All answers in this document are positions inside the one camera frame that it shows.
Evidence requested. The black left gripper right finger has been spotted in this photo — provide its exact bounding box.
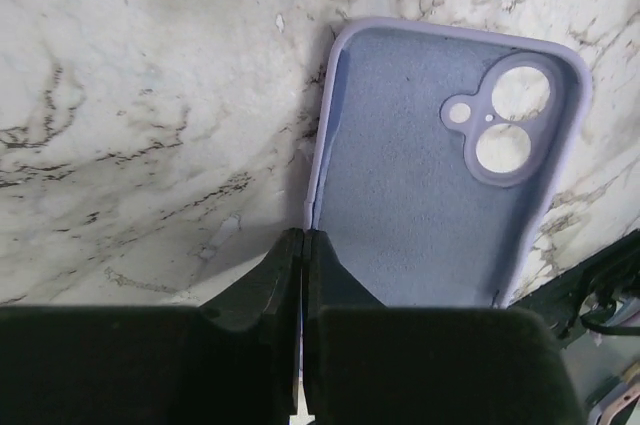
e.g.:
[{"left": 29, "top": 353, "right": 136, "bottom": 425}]
[{"left": 302, "top": 231, "right": 586, "bottom": 424}]

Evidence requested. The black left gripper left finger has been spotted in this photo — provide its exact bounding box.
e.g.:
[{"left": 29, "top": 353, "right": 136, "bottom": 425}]
[{"left": 1, "top": 229, "right": 304, "bottom": 424}]

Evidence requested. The lavender phone case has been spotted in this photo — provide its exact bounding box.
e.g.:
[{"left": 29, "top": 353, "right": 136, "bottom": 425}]
[{"left": 304, "top": 18, "right": 592, "bottom": 308}]

